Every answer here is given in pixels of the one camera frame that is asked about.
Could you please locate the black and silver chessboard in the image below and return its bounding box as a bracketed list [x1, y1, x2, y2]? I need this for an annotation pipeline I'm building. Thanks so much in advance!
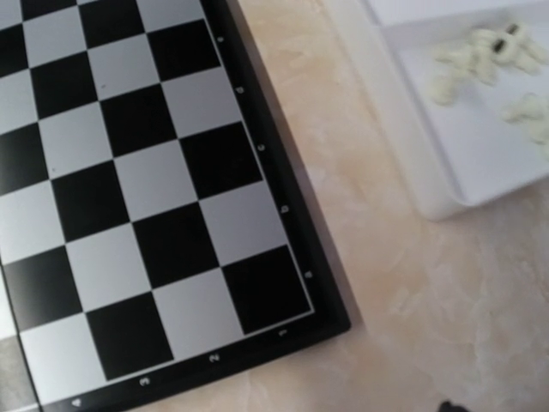
[1, 0, 350, 411]

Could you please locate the white plastic divided tray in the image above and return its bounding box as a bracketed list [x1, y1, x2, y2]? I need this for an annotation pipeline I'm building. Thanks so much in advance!
[327, 1, 548, 221]

